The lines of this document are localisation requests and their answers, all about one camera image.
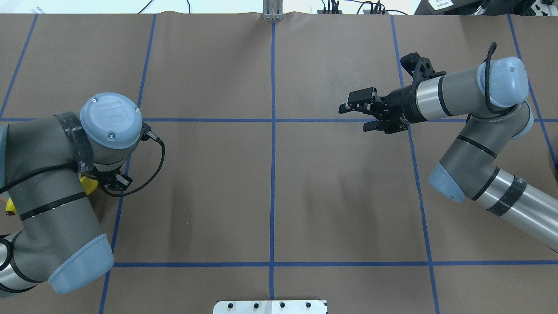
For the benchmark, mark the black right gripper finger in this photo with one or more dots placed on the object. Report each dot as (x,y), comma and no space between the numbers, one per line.
(364,101)
(377,125)

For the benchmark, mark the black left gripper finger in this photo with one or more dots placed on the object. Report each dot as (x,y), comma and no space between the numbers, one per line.
(117,182)

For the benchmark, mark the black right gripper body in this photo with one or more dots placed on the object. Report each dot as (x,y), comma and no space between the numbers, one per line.
(402,106)

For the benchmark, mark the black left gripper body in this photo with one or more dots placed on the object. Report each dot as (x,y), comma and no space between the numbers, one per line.
(107,176)

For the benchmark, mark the yellow banana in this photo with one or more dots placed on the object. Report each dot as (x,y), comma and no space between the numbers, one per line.
(89,185)
(10,208)

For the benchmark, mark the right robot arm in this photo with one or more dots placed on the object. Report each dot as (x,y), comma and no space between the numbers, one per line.
(494,96)

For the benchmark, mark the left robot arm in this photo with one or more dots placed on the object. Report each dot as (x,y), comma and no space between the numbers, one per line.
(62,242)

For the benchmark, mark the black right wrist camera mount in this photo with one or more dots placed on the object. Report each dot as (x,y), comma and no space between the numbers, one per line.
(419,68)

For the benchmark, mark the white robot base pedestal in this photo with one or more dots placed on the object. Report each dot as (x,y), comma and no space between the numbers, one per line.
(271,307)

